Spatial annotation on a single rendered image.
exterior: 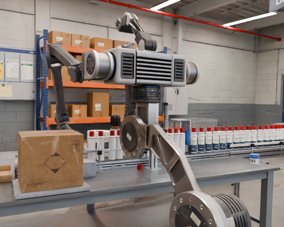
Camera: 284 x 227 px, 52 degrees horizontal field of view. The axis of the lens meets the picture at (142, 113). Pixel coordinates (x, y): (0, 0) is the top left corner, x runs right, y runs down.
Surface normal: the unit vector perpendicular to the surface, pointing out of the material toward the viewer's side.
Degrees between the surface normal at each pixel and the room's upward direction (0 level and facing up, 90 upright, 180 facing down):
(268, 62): 90
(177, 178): 90
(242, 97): 90
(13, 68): 89
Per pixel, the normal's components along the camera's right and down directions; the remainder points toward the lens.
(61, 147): 0.45, 0.06
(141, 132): -0.83, 0.01
